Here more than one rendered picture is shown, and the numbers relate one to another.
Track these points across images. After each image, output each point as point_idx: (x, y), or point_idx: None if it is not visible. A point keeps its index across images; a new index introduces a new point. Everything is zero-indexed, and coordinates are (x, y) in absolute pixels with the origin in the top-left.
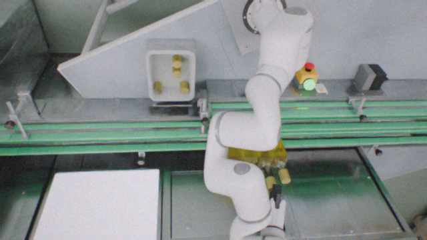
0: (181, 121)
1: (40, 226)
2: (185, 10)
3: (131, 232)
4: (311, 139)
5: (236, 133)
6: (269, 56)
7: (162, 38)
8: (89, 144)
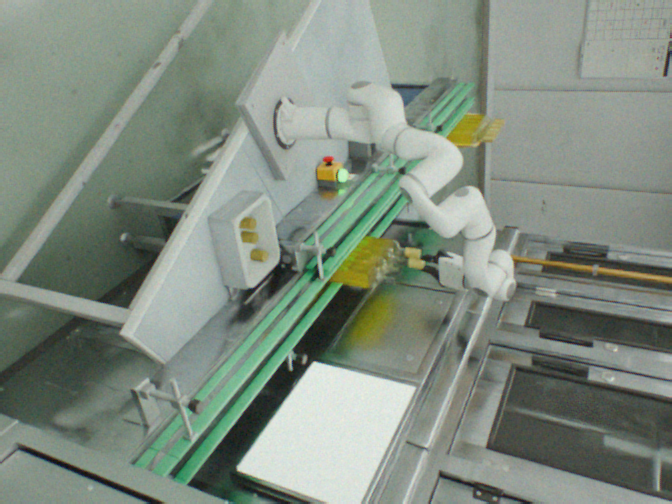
0: (287, 290)
1: (320, 496)
2: (222, 161)
3: (388, 404)
4: (375, 227)
5: (437, 173)
6: (393, 116)
7: (218, 207)
8: (236, 397)
